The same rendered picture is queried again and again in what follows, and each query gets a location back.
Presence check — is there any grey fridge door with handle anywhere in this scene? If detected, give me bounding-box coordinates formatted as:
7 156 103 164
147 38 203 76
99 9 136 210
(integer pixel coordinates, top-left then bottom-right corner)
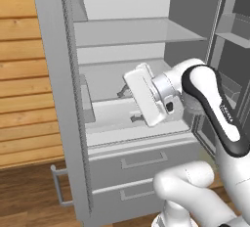
30 0 96 221

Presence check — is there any grey fridge door handle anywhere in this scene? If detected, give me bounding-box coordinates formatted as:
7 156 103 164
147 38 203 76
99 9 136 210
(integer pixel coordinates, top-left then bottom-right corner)
50 164 74 207

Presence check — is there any glass fridge shelf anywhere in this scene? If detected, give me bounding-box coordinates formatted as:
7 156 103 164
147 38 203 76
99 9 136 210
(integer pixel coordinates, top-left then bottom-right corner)
73 17 208 49

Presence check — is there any grey fridge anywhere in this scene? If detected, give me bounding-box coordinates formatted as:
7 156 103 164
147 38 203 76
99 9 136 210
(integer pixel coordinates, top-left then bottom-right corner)
30 0 250 227

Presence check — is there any grey fridge door with bins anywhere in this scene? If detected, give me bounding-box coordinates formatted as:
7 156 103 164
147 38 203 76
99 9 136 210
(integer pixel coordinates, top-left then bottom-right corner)
190 0 250 160

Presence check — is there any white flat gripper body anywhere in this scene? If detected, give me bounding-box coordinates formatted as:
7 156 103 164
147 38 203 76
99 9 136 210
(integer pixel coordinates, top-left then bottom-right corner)
122 62 167 128

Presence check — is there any grey door bin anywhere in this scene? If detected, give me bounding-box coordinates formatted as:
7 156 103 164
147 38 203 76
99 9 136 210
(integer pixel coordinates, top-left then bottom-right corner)
69 0 89 23
79 73 97 125
215 12 250 50
220 73 244 109

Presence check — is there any grey drawer handle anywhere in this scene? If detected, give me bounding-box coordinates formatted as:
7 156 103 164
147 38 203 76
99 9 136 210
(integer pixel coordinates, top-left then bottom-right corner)
120 151 169 170
118 187 156 202

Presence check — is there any white fridge crisper drawer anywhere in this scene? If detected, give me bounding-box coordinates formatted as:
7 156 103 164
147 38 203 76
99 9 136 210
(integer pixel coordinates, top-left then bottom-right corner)
85 98 191 148

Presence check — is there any grey freezer drawer front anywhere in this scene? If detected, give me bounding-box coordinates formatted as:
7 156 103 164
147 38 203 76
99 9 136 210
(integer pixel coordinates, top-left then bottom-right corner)
92 177 170 219
88 138 203 190

